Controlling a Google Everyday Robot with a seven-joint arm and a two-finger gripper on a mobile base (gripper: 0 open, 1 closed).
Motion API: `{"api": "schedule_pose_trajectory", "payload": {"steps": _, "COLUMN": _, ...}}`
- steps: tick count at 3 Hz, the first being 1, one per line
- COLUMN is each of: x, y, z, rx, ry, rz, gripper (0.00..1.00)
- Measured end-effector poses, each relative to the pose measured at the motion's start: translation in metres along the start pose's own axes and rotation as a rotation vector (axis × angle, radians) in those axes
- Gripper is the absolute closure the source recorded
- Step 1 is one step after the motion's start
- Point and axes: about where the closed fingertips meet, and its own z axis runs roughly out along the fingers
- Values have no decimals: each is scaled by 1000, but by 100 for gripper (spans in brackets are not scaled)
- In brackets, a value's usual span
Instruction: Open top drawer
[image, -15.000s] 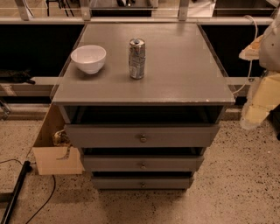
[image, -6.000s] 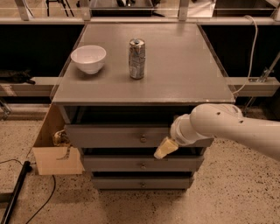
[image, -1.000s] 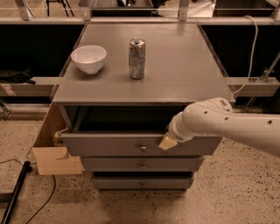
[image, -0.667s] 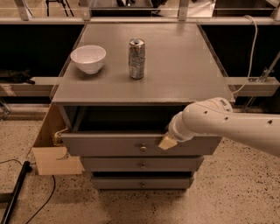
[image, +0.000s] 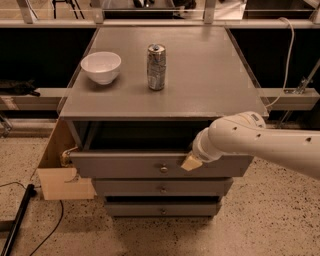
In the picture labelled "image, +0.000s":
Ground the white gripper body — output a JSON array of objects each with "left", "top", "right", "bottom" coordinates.
[{"left": 192, "top": 128, "right": 223, "bottom": 163}]

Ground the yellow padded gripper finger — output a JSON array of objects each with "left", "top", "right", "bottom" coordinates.
[{"left": 181, "top": 152, "right": 202, "bottom": 171}]

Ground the grey top drawer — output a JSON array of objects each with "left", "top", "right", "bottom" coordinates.
[{"left": 71, "top": 151, "right": 252, "bottom": 179}]

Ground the grey drawer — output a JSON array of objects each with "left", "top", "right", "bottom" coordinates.
[
  {"left": 93, "top": 178, "right": 233, "bottom": 196},
  {"left": 71, "top": 151, "right": 252, "bottom": 179},
  {"left": 105, "top": 202, "right": 221, "bottom": 217}
]

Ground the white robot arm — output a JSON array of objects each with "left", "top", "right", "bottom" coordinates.
[{"left": 181, "top": 111, "right": 320, "bottom": 179}]

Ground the grey middle drawer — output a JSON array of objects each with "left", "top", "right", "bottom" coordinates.
[{"left": 93, "top": 178, "right": 233, "bottom": 196}]

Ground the grey drawer cabinet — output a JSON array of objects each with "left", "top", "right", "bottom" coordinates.
[{"left": 60, "top": 26, "right": 267, "bottom": 204}]

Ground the grey bottom drawer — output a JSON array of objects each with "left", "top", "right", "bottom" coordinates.
[{"left": 105, "top": 202, "right": 221, "bottom": 217}]

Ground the silver drink can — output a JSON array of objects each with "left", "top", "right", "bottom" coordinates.
[{"left": 147, "top": 44, "right": 166, "bottom": 91}]

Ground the metal diagonal brace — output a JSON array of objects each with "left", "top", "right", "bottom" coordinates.
[{"left": 276, "top": 58, "right": 320, "bottom": 128}]

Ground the crumpled brown object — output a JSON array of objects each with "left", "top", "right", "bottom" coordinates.
[{"left": 60, "top": 147, "right": 78, "bottom": 168}]

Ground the white ceramic bowl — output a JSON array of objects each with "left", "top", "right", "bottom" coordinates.
[{"left": 80, "top": 52, "right": 122, "bottom": 85}]

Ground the wooden side box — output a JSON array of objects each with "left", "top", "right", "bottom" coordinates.
[{"left": 37, "top": 120, "right": 96, "bottom": 200}]

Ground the black bar on floor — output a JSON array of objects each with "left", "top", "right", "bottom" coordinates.
[{"left": 0, "top": 184, "right": 36, "bottom": 256}]

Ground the black object on ledge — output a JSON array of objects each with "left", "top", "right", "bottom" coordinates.
[{"left": 0, "top": 79, "right": 41, "bottom": 97}]

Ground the white hanging cable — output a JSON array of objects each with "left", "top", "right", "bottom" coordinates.
[{"left": 265, "top": 16, "right": 296, "bottom": 109}]

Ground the black floor cable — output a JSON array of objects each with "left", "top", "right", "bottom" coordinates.
[{"left": 0, "top": 181, "right": 65, "bottom": 256}]

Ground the metal frame rail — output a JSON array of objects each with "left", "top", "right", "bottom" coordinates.
[{"left": 0, "top": 0, "right": 320, "bottom": 28}]

